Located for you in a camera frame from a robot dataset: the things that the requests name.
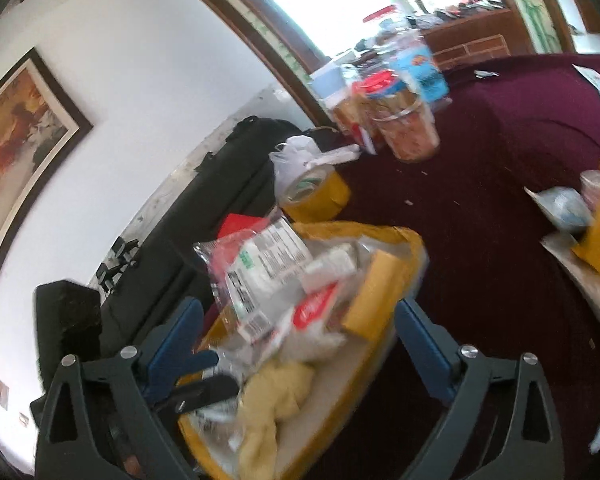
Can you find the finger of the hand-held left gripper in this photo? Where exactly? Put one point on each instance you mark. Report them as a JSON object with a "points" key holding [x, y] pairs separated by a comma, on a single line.
{"points": [[210, 391], [195, 365]]}

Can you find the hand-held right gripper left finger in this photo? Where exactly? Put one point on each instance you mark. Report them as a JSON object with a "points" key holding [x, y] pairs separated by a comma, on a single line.
{"points": [[180, 325]]}

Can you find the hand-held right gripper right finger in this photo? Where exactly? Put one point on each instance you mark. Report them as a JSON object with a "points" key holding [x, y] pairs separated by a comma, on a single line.
{"points": [[420, 340]]}

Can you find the yellow fluffy towel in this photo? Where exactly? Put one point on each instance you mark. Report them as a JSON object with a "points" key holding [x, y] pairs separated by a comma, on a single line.
{"points": [[275, 395]]}

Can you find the clear packet with green label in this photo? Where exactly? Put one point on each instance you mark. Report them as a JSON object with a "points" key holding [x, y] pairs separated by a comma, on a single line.
{"points": [[265, 265]]}

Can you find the yellow round tray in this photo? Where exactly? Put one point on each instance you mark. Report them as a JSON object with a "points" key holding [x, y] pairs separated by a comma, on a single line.
{"points": [[360, 232]]}

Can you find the yellow cardboard box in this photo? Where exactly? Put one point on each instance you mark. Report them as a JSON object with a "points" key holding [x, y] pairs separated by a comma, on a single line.
{"points": [[375, 292]]}

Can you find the small white box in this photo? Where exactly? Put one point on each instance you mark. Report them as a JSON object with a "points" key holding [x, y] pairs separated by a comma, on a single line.
{"points": [[330, 265]]}

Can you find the black suitcase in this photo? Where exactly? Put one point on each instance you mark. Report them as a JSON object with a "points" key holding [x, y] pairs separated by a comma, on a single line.
{"points": [[220, 175]]}

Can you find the maroon cloth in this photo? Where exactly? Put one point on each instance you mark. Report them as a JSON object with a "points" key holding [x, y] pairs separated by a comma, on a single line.
{"points": [[480, 185]]}

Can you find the yellow tape roll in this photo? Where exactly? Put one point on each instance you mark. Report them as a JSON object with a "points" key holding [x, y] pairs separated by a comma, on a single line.
{"points": [[325, 195]]}

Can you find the framed painting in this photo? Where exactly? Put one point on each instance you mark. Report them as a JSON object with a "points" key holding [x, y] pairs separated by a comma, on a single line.
{"points": [[20, 125]]}

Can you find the thin white plastic bag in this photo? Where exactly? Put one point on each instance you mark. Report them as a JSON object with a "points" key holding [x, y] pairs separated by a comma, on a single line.
{"points": [[295, 152]]}

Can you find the red lid snack jar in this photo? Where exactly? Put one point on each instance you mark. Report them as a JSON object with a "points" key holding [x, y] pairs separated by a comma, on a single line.
{"points": [[380, 85]]}

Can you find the blue snack bag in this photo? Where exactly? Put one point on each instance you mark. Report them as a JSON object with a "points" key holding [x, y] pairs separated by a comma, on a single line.
{"points": [[425, 75]]}

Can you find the white lidded container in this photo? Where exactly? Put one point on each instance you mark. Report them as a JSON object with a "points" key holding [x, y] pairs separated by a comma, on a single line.
{"points": [[327, 82]]}

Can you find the wooden cabinet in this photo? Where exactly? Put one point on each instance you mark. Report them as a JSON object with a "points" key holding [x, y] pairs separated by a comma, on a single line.
{"points": [[475, 35]]}

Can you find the bamboo print wall panel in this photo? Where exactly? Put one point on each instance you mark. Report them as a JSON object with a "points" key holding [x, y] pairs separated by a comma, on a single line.
{"points": [[530, 5]]}

